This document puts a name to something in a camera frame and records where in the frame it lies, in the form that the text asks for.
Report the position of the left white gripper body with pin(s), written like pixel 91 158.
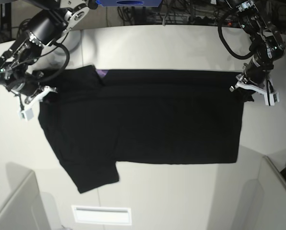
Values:
pixel 244 83

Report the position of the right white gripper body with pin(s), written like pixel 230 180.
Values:
pixel 39 94

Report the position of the black T-shirt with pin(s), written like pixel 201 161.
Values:
pixel 141 116

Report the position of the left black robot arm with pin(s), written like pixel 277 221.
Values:
pixel 266 47

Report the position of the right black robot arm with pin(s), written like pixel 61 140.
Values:
pixel 55 20

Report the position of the black power strip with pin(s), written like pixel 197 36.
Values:
pixel 206 21

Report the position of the left beige partition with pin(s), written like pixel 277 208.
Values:
pixel 23 208

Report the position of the beige partition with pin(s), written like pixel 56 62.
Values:
pixel 23 208
pixel 262 204

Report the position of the right beige partition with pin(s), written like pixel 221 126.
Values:
pixel 262 204

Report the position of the blue box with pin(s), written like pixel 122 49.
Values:
pixel 135 3

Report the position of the white label plate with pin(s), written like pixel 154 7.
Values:
pixel 102 215

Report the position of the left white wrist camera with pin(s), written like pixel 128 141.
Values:
pixel 271 98

